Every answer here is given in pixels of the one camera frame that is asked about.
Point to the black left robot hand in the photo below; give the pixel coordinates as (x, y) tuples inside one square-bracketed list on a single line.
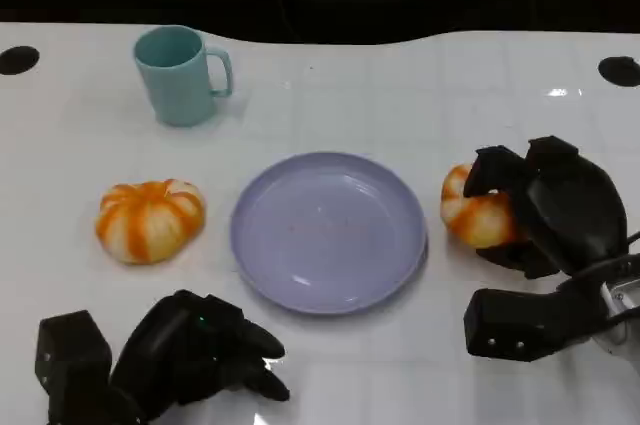
[(170, 350)]

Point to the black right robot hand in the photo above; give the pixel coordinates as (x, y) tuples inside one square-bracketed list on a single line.
[(575, 205)]

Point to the orange and white bread roll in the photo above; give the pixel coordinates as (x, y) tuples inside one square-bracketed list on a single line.
[(150, 222), (480, 220)]

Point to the lilac plate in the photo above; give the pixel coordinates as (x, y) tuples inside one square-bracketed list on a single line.
[(325, 240)]

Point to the pale green mug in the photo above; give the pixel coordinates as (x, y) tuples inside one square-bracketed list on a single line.
[(175, 85)]

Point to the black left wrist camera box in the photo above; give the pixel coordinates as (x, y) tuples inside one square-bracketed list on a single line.
[(70, 350)]

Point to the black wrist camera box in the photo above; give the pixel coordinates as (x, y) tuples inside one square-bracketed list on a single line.
[(70, 350), (515, 325)]

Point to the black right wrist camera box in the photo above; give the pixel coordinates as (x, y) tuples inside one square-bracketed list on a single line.
[(515, 325)]

